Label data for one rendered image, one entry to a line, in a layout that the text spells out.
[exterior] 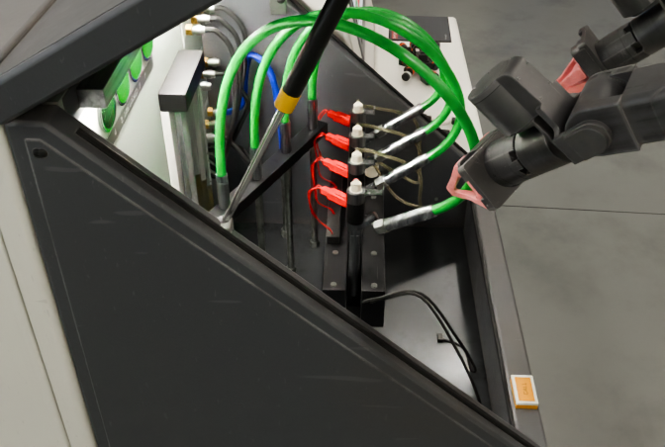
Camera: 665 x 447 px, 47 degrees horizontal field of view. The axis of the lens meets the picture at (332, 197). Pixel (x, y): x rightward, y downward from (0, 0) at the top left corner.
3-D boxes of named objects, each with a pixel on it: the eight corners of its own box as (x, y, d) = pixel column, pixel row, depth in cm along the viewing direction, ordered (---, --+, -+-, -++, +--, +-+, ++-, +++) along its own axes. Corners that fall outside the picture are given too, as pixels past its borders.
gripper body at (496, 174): (452, 171, 88) (491, 152, 82) (501, 123, 93) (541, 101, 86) (487, 214, 89) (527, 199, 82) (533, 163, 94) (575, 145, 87)
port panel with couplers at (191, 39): (216, 169, 134) (198, -1, 116) (197, 168, 134) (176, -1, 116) (228, 131, 145) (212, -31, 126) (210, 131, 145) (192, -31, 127)
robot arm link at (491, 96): (617, 147, 72) (638, 94, 77) (533, 63, 71) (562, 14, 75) (528, 191, 82) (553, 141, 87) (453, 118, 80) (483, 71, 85)
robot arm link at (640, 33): (692, 37, 103) (691, 23, 107) (664, -4, 101) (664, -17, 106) (644, 64, 107) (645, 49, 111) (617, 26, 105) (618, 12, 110)
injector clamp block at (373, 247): (382, 357, 128) (385, 290, 119) (322, 355, 128) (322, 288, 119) (379, 230, 155) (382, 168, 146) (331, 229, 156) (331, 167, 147)
